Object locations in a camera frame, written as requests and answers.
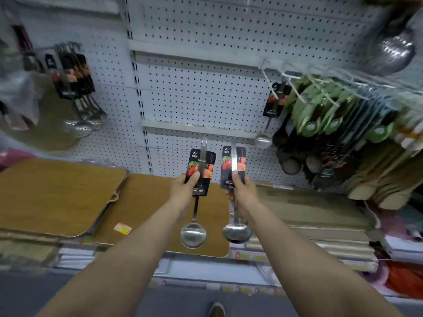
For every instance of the person's left hand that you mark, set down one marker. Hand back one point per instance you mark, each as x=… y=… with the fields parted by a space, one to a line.
x=181 y=191

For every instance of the person's right hand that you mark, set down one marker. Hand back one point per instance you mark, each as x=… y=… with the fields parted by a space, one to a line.
x=244 y=196

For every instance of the dark wooden spoons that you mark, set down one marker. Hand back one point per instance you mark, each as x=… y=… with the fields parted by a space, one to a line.
x=309 y=128

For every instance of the wooden spatulas bunch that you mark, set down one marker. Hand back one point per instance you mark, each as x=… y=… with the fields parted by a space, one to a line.
x=360 y=191
x=393 y=194

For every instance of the steel spatulas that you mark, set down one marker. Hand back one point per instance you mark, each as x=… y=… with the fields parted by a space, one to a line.
x=350 y=141

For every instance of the green-card spatulas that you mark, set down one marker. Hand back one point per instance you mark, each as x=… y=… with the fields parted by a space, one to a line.
x=380 y=132

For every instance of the person's left forearm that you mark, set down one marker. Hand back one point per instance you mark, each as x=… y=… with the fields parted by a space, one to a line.
x=112 y=270

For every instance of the person's right forearm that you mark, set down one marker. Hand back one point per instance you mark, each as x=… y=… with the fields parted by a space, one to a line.
x=314 y=267

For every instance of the person's shoe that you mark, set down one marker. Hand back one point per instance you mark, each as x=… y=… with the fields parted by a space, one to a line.
x=217 y=310

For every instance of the flat cardboard box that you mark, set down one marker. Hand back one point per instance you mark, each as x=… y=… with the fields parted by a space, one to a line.
x=314 y=204

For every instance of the red yellow sticker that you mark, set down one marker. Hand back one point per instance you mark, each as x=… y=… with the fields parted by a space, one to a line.
x=122 y=229

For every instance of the bunch of hanging steel ladles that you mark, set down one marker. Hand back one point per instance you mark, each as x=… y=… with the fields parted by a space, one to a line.
x=79 y=128

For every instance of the round wooden board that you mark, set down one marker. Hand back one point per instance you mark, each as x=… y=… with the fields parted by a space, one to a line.
x=49 y=128

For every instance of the pink plastic basin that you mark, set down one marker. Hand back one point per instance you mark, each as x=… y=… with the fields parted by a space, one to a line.
x=391 y=221

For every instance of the red packet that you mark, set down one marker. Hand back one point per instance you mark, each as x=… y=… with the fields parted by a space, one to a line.
x=13 y=158

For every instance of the clear plastic bag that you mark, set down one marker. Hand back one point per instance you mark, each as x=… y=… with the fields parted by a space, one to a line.
x=16 y=95

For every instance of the large steel skimmer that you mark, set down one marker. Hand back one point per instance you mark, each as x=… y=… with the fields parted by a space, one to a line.
x=395 y=52

